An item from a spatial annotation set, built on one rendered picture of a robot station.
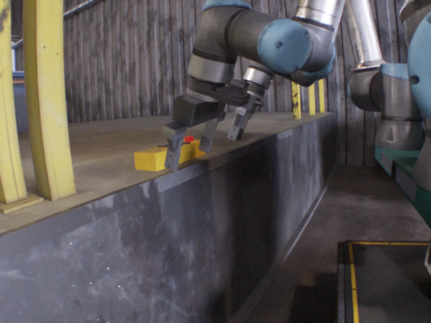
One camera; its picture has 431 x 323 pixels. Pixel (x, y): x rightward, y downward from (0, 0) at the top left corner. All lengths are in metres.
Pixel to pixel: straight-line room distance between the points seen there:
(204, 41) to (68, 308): 0.56
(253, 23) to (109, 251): 0.50
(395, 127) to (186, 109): 0.65
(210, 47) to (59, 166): 0.37
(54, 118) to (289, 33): 0.45
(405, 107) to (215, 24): 0.64
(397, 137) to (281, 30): 0.60
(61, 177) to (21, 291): 0.24
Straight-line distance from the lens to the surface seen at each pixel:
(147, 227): 0.68
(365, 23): 1.15
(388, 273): 1.05
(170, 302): 0.83
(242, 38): 0.50
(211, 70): 0.57
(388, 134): 0.98
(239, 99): 0.56
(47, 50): 0.61
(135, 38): 5.78
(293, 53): 0.49
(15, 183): 0.63
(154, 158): 0.75
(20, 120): 5.25
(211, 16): 0.56
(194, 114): 0.57
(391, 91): 0.98
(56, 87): 0.61
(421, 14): 0.38
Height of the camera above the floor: 0.87
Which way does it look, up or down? 11 degrees down
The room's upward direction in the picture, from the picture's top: 3 degrees counter-clockwise
